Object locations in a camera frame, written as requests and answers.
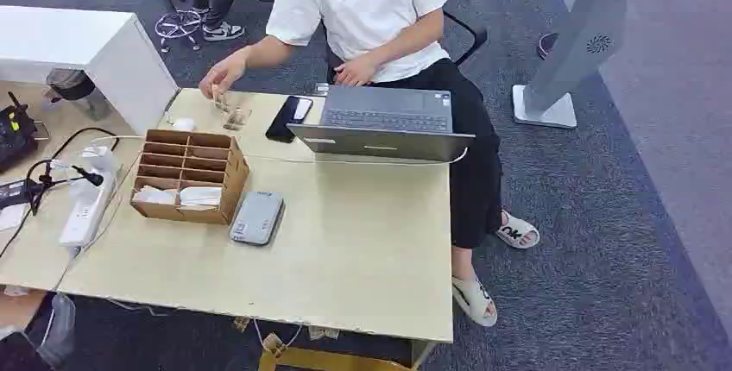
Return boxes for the person's right hand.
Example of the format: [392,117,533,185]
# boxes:
[198,51,249,100]

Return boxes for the dark round object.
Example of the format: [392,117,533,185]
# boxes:
[536,32,559,61]

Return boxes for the white power strip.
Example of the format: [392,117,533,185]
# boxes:
[58,145,121,248]

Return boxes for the white cabinet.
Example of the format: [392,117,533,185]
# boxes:
[0,5,180,135]

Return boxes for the chrome chair base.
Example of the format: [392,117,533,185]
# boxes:
[155,9,203,53]

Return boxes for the grey stand with white base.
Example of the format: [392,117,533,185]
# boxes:
[511,0,650,130]

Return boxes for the seated person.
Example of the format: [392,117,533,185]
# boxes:
[197,0,541,329]

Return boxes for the black smartphone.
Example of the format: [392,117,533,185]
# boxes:
[265,95,314,144]

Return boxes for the person's left hand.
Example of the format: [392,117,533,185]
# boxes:
[334,54,382,87]

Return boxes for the clear plastic bag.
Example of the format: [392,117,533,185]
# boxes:
[22,293,77,368]

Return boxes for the black cable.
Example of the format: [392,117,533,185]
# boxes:
[0,127,120,259]

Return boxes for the clear acrylic stand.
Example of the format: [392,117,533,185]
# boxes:
[211,85,253,132]

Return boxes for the white card stack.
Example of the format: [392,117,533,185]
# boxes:
[133,185,179,206]
[179,186,223,208]

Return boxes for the black plug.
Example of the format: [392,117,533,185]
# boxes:
[71,165,106,188]

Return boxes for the black handheld device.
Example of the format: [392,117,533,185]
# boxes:
[0,91,40,174]

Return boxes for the grey waste bin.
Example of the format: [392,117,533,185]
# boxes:
[45,68,113,122]

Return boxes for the yellow desk frame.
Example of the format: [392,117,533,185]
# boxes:
[257,332,437,371]

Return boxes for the wooden card box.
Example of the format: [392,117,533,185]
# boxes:
[129,129,251,226]

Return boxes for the black power adapter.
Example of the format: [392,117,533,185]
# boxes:
[0,179,45,210]

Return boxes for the grey laptop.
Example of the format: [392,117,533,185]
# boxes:
[287,85,476,164]

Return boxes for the pale sandal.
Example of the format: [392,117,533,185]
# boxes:
[495,211,541,250]
[451,274,499,329]

